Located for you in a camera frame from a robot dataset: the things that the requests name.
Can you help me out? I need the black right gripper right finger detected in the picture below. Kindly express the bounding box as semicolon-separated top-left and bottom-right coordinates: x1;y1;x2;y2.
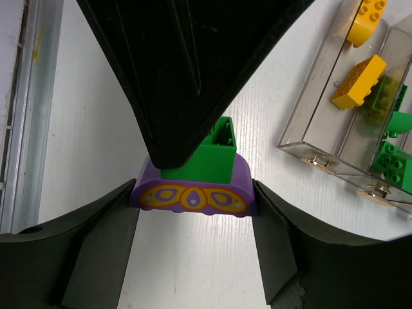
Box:
252;181;411;308

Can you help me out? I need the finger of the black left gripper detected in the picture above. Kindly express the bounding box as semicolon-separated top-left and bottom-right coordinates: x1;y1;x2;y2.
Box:
79;0;310;169

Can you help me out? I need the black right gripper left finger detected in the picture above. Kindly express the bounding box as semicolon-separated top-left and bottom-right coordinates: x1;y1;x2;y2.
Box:
1;179;139;308

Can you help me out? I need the purple arched lego brick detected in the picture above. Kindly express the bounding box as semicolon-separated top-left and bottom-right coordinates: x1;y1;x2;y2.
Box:
129;154;258;218

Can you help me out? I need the green lego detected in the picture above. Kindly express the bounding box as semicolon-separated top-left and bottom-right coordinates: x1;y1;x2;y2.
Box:
160;117;237;184

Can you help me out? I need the yellow long lego brick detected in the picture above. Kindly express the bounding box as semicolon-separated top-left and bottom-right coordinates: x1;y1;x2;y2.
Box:
330;55;387;110

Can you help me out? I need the green rounded lego brick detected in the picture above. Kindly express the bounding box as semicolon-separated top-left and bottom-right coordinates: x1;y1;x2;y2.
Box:
386;111;412;138

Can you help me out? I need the yellow rounded lego brick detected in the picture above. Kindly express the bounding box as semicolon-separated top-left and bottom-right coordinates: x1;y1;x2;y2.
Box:
346;0;388;48

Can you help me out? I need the clear container middle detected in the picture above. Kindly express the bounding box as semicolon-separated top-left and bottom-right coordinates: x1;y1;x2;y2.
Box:
359;16;411;212

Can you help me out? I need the clear container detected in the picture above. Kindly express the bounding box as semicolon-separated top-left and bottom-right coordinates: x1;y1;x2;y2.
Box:
279;1;411;178
359;16;411;212

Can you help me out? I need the clear container near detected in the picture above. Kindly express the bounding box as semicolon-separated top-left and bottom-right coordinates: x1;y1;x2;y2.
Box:
279;1;411;178

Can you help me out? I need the aluminium table front rail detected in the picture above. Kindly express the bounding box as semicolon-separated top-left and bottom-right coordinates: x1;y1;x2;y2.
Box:
1;1;64;234

